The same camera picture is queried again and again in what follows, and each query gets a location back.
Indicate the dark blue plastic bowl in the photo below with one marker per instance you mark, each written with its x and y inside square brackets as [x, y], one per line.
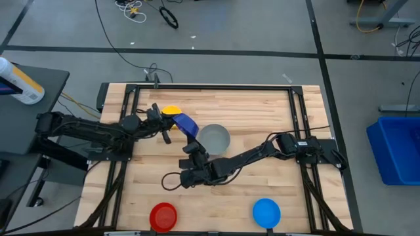
[186, 125]

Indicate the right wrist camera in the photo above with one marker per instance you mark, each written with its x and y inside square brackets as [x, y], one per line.
[188, 179]

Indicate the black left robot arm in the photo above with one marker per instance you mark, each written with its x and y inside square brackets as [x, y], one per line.
[85, 128]

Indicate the red plastic bowl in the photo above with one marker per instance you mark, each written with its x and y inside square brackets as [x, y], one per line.
[163, 217]

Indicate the black side table stand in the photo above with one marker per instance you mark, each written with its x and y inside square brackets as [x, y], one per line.
[55, 157]

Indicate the light blue plastic bowl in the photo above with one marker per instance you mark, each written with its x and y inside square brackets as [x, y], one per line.
[266, 213]

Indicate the clear tape piece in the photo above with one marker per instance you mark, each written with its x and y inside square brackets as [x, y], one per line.
[287, 78]

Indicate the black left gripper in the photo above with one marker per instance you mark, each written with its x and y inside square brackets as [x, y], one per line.
[154, 123]

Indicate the black power box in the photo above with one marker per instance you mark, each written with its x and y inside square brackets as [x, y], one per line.
[101, 96]

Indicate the grey flat desk foot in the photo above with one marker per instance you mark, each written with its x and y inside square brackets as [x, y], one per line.
[398, 109]

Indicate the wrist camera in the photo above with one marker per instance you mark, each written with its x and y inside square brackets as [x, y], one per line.
[156, 109]
[188, 179]

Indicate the black aluminium table frame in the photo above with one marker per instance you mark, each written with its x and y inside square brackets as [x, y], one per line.
[295, 108]

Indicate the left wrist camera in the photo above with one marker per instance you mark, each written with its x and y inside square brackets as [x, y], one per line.
[156, 109]

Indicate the grey plastic bowl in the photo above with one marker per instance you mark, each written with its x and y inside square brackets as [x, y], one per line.
[214, 139]

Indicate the yellow plastic bowl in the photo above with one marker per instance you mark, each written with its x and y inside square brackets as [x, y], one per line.
[171, 110]

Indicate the black side table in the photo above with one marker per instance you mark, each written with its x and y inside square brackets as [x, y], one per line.
[23, 124]

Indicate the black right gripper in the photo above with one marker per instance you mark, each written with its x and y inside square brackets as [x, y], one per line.
[197, 167]

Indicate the dark flat device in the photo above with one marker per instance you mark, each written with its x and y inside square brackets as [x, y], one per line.
[8, 86]

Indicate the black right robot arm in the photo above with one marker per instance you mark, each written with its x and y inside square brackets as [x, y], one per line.
[256, 155]

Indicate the grey desk leg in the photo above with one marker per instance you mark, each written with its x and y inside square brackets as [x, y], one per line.
[387, 18]

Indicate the white bottle with yellow label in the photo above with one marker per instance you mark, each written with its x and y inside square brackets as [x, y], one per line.
[21, 83]

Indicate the blue plastic bin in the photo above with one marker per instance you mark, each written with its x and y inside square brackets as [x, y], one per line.
[395, 150]

